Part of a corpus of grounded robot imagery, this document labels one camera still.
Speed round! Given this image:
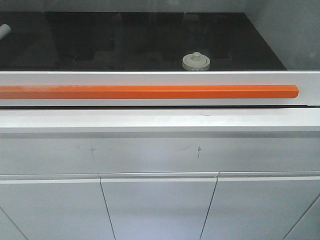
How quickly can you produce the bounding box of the glass jar with white lid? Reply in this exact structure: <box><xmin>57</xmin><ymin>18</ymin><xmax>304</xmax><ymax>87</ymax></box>
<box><xmin>181</xmin><ymin>52</ymin><xmax>211</xmax><ymax>72</ymax></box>

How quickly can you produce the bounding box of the orange sash handle bar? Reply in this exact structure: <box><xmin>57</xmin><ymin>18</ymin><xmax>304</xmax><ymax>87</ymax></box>
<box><xmin>0</xmin><ymin>85</ymin><xmax>299</xmax><ymax>100</ymax></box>

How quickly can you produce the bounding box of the white cabinet centre door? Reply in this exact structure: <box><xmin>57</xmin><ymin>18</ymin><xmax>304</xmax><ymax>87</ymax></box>
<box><xmin>100</xmin><ymin>172</ymin><xmax>218</xmax><ymax>240</ymax></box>

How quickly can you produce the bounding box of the white cabinet door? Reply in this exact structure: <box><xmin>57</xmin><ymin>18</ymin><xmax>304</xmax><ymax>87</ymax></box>
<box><xmin>100</xmin><ymin>172</ymin><xmax>218</xmax><ymax>240</ymax></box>
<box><xmin>201</xmin><ymin>173</ymin><xmax>320</xmax><ymax>240</ymax></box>
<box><xmin>0</xmin><ymin>176</ymin><xmax>115</xmax><ymax>240</ymax></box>

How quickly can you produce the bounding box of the white cabinet right door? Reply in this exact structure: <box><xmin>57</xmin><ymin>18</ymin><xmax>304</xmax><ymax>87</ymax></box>
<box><xmin>201</xmin><ymin>173</ymin><xmax>320</xmax><ymax>240</ymax></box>

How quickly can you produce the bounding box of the white cabinet left door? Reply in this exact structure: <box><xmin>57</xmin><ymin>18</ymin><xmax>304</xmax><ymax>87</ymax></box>
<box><xmin>0</xmin><ymin>176</ymin><xmax>115</xmax><ymax>240</ymax></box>

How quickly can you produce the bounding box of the white pipe stub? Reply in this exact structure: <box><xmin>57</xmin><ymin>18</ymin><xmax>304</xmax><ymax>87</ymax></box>
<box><xmin>0</xmin><ymin>24</ymin><xmax>12</xmax><ymax>40</ymax></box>

